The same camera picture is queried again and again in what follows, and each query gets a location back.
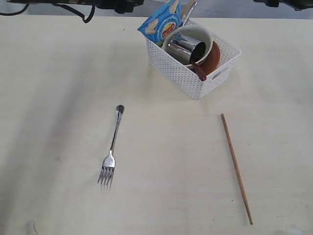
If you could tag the red-brown wooden spoon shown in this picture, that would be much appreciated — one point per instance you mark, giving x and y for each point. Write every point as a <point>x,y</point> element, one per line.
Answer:
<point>198,70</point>

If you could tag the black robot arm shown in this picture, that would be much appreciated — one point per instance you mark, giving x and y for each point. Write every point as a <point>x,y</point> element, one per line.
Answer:
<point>119,6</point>

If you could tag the silver metal utensil handle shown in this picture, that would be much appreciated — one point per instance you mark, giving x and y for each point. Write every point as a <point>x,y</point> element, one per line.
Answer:
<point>186,16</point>

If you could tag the silver metal fork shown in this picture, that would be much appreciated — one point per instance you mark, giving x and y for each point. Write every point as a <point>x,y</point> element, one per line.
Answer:
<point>108,165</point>

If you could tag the white woven plastic basket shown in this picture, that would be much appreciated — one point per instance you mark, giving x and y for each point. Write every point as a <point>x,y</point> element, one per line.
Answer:
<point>182,76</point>

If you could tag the grey-green ceramic bowl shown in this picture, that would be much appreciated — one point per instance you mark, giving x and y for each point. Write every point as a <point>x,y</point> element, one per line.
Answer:
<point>206,39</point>

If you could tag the brown wooden chopstick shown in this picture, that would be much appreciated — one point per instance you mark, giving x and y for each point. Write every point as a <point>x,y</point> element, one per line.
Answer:
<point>237,170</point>

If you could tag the blue chips snack bag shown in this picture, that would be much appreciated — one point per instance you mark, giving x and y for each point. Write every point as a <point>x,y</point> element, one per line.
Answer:
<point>162,22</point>

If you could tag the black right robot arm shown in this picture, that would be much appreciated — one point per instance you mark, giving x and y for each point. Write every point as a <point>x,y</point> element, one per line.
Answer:
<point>297,5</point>

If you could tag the brown wooden plate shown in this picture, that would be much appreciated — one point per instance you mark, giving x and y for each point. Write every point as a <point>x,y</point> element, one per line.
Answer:
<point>212,60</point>

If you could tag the shiny steel cup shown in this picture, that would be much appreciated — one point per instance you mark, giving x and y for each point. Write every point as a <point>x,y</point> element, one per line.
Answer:
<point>186,49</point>

